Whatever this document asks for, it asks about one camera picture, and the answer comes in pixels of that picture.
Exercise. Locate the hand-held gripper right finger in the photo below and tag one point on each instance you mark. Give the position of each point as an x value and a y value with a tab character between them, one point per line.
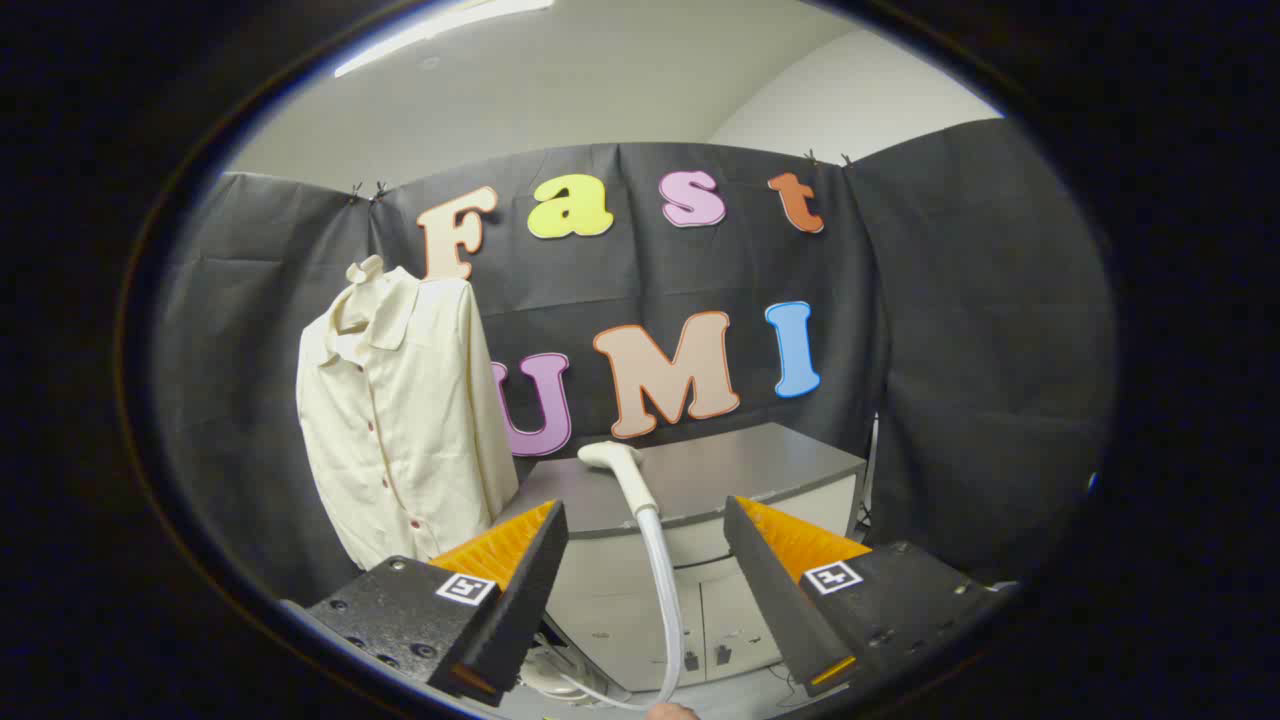
775	600

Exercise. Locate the black backdrop cloth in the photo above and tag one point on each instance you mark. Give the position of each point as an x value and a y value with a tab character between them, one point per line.
960	330

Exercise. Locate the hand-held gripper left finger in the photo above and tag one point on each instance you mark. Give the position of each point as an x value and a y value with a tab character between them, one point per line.
525	600

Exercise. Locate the white cabinet with grey top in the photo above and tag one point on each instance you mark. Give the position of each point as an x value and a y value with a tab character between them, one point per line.
720	470

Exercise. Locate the cream button-up shirt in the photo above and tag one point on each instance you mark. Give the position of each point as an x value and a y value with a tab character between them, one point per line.
410	420

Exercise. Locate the white garment steamer head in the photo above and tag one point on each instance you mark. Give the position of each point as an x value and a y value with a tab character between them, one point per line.
625	470

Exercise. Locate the white garment steamer base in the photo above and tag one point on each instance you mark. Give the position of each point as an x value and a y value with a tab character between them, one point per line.
550	682

